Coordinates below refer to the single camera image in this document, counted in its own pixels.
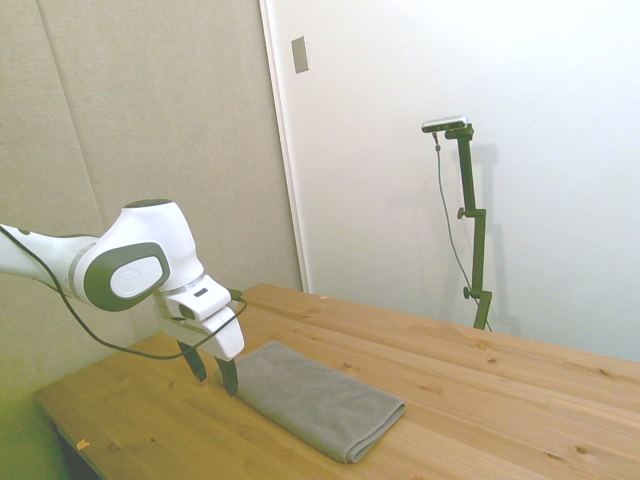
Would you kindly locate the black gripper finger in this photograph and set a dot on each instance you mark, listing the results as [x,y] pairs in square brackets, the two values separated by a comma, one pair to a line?
[229,377]
[196,365]

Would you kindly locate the grey wall switch plate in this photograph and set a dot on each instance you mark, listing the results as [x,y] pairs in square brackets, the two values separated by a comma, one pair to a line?
[300,55]

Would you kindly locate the white door frame trim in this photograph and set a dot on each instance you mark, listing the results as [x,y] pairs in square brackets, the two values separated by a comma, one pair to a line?
[285,150]

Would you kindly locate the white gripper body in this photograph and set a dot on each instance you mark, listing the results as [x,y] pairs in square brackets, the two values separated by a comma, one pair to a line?
[227,340]

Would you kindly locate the dark green camera stand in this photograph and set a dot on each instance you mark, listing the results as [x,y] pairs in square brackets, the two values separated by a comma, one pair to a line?
[475,235]

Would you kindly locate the silver camera on stand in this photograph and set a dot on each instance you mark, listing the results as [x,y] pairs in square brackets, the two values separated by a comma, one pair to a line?
[445,123]

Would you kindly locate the small orange tape scrap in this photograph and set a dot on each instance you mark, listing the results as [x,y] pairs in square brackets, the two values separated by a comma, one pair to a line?
[82,444]

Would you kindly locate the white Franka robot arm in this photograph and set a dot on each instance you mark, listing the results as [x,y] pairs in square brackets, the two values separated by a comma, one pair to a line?
[135,250]

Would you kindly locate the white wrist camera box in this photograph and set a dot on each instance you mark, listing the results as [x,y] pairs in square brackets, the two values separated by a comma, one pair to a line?
[202,300]

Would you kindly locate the grey terry towel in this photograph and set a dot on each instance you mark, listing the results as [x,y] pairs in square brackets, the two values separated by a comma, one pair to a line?
[310,400]

